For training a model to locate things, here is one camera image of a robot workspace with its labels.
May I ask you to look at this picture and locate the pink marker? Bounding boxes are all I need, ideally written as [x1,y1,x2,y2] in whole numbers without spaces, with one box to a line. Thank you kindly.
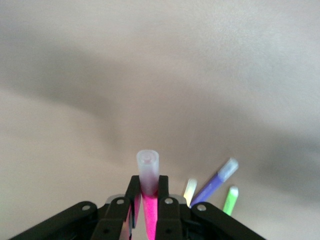
[136,149,161,240]

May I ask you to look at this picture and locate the yellow marker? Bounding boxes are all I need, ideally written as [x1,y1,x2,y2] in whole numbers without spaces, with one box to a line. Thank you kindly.
[183,177,198,202]

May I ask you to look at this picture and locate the purple marker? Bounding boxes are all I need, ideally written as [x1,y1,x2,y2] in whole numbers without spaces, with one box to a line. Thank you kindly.
[189,157,240,208]

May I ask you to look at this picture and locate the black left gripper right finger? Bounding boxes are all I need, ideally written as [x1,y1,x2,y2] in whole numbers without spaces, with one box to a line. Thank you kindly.
[155,175,266,240]

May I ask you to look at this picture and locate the green marker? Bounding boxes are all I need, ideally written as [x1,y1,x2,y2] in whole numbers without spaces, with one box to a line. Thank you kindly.
[221,185,240,216]

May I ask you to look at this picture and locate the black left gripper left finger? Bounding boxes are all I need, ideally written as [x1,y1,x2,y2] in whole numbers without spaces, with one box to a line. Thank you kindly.
[9,175,142,240]

